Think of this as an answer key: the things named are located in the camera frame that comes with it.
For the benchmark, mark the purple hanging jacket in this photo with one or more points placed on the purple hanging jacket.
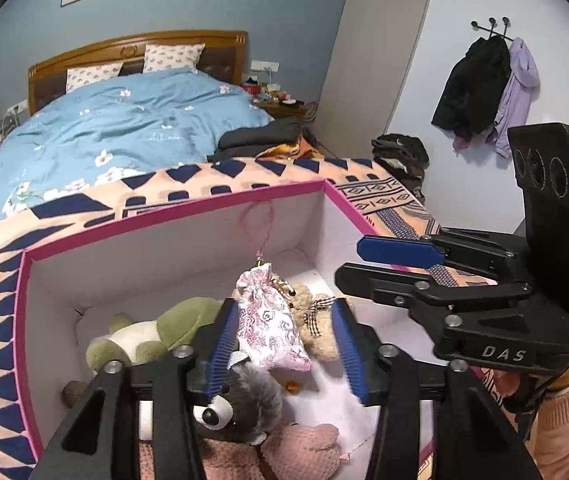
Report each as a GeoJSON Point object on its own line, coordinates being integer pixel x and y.
{"type": "Point", "coordinates": [514, 95]}

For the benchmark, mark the white wall socket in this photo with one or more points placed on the white wall socket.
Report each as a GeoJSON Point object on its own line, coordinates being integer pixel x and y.
{"type": "Point", "coordinates": [17, 108]}
{"type": "Point", "coordinates": [264, 65]}

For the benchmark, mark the blue floral duvet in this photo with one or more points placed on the blue floral duvet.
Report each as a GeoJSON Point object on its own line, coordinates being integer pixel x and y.
{"type": "Point", "coordinates": [114, 120]}

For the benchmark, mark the dark folded clothes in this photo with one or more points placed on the dark folded clothes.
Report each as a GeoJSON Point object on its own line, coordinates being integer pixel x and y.
{"type": "Point", "coordinates": [259, 135]}

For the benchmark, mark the cream plush toy plaid bow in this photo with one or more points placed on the cream plush toy plaid bow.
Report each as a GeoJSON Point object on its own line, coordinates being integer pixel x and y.
{"type": "Point", "coordinates": [314, 340]}

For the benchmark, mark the camouflage clothes pile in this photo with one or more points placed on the camouflage clothes pile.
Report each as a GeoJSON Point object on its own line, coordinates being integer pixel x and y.
{"type": "Point", "coordinates": [399, 155]}

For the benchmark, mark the black coat hook rack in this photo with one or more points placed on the black coat hook rack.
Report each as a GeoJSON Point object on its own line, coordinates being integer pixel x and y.
{"type": "Point", "coordinates": [492, 30]}

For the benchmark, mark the green frog plush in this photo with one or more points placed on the green frog plush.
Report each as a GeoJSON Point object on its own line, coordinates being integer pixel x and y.
{"type": "Point", "coordinates": [184, 320]}

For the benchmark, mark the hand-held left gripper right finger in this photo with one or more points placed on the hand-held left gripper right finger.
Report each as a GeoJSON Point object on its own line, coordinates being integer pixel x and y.
{"type": "Point", "coordinates": [352, 360]}

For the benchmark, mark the pink brocade pouch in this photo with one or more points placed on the pink brocade pouch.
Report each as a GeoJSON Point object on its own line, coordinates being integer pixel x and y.
{"type": "Point", "coordinates": [269, 325]}

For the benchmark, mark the round decorative plaque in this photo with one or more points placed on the round decorative plaque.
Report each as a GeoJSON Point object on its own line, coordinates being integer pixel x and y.
{"type": "Point", "coordinates": [311, 111]}

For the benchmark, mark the black hanging jacket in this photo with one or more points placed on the black hanging jacket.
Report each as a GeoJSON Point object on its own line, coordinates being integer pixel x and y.
{"type": "Point", "coordinates": [469, 95]}

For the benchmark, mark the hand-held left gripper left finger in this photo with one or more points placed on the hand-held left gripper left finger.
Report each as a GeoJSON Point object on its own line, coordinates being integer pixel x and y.
{"type": "Point", "coordinates": [222, 355]}

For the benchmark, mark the brown raccoon plush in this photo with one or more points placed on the brown raccoon plush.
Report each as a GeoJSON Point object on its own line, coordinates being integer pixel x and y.
{"type": "Point", "coordinates": [254, 400]}

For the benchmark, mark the wooden nightstand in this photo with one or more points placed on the wooden nightstand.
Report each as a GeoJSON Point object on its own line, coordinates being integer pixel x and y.
{"type": "Point", "coordinates": [284, 110]}

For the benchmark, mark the wooden bed headboard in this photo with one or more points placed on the wooden bed headboard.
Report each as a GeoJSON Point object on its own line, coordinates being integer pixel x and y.
{"type": "Point", "coordinates": [164, 40]}

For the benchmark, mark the white dotted pillow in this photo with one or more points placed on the white dotted pillow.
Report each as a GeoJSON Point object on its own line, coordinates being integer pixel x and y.
{"type": "Point", "coordinates": [94, 77]}
{"type": "Point", "coordinates": [172, 57]}

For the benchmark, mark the beige wardrobe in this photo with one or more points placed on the beige wardrobe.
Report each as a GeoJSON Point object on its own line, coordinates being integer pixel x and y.
{"type": "Point", "coordinates": [374, 35]}

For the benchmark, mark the pink cardboard box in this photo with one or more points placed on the pink cardboard box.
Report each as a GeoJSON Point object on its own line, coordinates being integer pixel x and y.
{"type": "Point", "coordinates": [164, 250]}

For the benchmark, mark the pink hanging garment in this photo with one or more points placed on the pink hanging garment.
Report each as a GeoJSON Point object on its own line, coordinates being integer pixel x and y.
{"type": "Point", "coordinates": [459, 140]}

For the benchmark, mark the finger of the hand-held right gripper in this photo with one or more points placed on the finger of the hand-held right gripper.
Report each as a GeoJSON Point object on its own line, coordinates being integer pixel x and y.
{"type": "Point", "coordinates": [394, 250]}
{"type": "Point", "coordinates": [364, 280]}

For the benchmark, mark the person's right forearm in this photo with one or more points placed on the person's right forearm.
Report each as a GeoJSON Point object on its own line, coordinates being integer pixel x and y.
{"type": "Point", "coordinates": [564, 420]}

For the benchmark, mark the pink crochet bear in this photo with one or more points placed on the pink crochet bear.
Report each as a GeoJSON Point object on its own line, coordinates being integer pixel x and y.
{"type": "Point", "coordinates": [304, 450]}

